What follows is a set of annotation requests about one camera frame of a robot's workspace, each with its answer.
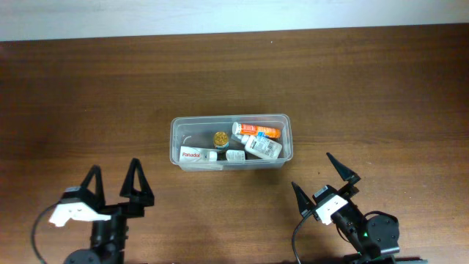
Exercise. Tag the dark bottle white cap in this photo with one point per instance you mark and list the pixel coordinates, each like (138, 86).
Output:
(227, 155)

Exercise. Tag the small gold-lidded jar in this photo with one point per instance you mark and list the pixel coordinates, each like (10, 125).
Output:
(221, 140)

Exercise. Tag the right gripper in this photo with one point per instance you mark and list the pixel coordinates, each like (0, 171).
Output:
(349, 191)

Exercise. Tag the white spray bottle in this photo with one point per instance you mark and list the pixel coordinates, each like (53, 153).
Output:
(259, 146)

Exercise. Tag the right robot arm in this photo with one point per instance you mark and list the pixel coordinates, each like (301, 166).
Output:
(374, 235)

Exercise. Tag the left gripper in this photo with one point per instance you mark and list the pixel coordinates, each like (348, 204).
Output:
(138, 200)

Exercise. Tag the orange tube white cap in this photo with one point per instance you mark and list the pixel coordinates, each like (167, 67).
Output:
(242, 130)

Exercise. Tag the white Panadol medicine box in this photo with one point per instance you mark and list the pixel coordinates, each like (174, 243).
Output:
(194, 154)

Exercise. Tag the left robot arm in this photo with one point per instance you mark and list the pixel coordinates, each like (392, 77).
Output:
(107, 242)

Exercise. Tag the clear plastic container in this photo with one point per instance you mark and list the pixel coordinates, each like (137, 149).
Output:
(199, 131)

